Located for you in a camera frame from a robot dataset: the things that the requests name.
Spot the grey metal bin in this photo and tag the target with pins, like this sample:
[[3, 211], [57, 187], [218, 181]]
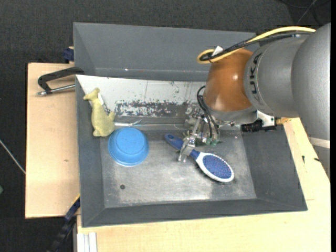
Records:
[[162, 182]]

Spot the pale cardboard board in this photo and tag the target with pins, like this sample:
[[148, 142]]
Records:
[[51, 146]]

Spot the blue and white brush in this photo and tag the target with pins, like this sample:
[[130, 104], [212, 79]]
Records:
[[216, 167]]

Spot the black cylinder on white bracket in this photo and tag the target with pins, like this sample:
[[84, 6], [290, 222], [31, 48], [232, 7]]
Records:
[[253, 127]]

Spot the blue plastic bowl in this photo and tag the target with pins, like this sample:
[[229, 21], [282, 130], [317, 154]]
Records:
[[128, 146]]

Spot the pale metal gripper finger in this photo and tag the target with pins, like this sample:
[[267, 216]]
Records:
[[183, 148], [189, 151]]

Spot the yellow toy animal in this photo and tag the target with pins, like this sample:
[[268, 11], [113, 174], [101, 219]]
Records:
[[101, 117]]

